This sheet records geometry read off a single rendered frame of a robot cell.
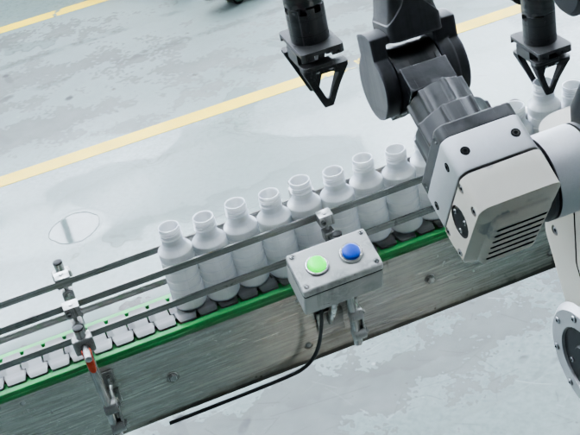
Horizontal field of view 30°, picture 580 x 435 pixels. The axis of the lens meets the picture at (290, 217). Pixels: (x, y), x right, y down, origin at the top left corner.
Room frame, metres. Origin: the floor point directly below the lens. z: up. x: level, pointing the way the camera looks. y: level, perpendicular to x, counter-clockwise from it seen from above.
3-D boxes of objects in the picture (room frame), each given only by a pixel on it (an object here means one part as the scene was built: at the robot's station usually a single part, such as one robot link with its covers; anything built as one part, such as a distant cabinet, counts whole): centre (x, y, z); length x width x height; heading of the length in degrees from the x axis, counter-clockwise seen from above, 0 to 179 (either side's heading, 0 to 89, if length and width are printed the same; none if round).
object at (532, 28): (1.68, -0.49, 1.29); 0.10 x 0.07 x 0.07; 13
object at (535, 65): (1.68, -0.49, 1.22); 0.07 x 0.07 x 0.09; 13
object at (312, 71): (1.42, -0.09, 1.44); 0.07 x 0.07 x 0.09; 12
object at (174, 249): (1.53, 0.20, 1.08); 0.06 x 0.06 x 0.17
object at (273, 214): (1.56, 0.03, 1.08); 0.06 x 0.06 x 0.17
